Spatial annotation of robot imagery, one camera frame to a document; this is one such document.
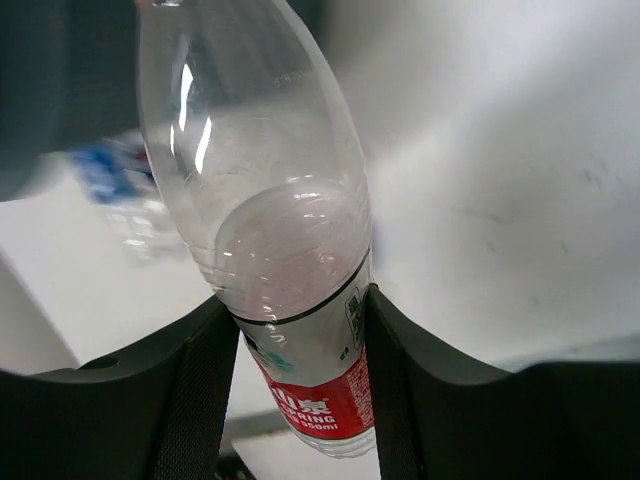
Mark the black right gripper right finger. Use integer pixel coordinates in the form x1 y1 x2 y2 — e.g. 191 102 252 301
365 286 639 479

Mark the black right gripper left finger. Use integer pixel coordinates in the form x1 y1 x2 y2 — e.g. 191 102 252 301
1 297 239 479

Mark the blue label bottle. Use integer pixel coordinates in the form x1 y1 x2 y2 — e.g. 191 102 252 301
70 130 186 265

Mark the red label water bottle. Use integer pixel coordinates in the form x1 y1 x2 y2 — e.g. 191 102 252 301
137 1 375 459

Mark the teal plastic bin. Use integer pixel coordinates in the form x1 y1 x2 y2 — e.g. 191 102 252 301
1 1 335 202

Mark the aluminium table rail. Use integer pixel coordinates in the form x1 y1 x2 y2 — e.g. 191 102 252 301
219 410 289 455

